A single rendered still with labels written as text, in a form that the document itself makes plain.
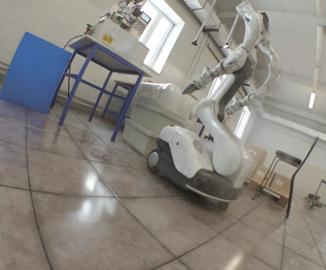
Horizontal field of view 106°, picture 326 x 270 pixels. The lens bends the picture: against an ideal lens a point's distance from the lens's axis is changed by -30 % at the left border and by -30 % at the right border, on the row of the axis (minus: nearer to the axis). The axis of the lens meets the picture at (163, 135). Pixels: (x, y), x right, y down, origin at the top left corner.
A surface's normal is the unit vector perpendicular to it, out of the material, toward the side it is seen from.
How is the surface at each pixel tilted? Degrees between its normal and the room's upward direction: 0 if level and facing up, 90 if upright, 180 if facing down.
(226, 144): 90
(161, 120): 96
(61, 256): 0
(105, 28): 90
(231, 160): 90
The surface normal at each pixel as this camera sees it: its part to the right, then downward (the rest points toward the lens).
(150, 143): 0.51, 0.39
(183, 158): -0.71, -0.29
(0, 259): 0.41, -0.91
